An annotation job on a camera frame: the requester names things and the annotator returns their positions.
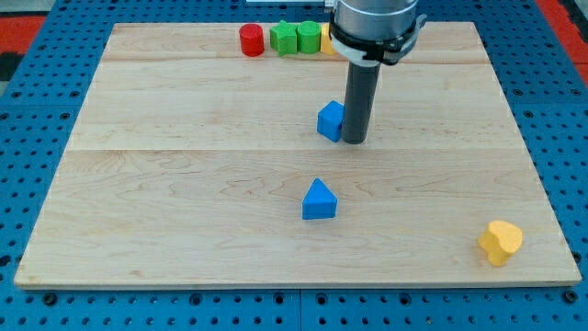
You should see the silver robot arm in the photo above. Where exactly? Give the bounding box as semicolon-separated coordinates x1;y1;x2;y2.
329;0;427;67

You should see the yellow block behind arm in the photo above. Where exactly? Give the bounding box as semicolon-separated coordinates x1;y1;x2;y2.
320;23;337;55

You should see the blue triangle block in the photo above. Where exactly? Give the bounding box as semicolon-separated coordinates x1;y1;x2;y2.
301;177;338;220

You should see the blue cube block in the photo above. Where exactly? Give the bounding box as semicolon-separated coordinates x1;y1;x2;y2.
316;100;344;143

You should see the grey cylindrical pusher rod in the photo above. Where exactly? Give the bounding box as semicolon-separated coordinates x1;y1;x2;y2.
341;63;380;144

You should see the light wooden board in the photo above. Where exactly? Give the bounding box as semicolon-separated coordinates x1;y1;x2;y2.
15;22;582;290

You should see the green star block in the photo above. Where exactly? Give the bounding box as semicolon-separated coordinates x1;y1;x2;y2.
269;20;298;56

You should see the green cylinder block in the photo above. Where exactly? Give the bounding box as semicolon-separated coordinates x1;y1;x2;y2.
296;21;322;54

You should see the red cylinder block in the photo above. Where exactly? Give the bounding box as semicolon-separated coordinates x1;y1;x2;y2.
239;23;265;57

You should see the yellow heart block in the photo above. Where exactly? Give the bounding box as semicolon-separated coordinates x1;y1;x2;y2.
478;220;523;267

